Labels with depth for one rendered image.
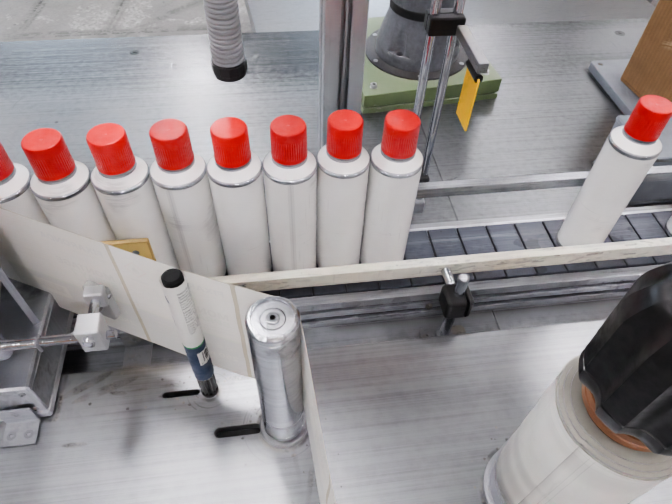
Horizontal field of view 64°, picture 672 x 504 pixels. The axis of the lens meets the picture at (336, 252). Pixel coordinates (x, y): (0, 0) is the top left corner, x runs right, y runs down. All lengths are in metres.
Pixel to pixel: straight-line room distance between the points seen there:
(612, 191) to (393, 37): 0.49
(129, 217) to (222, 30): 0.19
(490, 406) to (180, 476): 0.30
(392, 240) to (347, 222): 0.06
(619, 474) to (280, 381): 0.23
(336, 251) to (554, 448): 0.31
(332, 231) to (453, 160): 0.36
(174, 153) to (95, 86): 0.59
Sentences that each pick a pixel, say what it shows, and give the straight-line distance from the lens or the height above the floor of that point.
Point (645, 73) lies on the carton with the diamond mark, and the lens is 1.09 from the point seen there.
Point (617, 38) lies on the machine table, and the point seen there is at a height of 0.83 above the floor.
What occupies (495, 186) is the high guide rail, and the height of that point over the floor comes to 0.96.
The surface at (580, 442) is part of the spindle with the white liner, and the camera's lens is 0.37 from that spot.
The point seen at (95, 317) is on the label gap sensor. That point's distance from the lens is 0.47.
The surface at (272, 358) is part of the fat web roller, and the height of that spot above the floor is 1.04.
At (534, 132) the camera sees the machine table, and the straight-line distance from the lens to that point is 0.98.
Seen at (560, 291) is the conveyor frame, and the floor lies 0.86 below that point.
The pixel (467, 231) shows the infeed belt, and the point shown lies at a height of 0.88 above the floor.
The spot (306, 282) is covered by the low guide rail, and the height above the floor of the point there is 0.90.
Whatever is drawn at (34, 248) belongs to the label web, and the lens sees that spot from 0.53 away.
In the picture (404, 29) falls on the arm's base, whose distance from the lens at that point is 0.97.
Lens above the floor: 1.38
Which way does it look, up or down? 50 degrees down
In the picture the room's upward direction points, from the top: 3 degrees clockwise
